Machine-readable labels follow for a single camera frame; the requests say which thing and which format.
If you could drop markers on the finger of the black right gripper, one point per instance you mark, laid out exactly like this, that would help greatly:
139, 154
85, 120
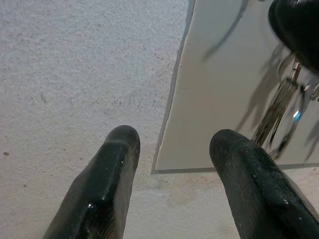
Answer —
299, 27

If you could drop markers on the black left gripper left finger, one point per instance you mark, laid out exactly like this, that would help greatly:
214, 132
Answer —
104, 186

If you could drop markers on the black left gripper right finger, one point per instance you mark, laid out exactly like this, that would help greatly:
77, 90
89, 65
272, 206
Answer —
254, 189

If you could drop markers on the silver key bunch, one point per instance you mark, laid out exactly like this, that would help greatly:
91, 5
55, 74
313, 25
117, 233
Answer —
276, 107

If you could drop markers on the grey glossy wall plate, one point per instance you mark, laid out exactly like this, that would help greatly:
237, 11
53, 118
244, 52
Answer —
211, 99

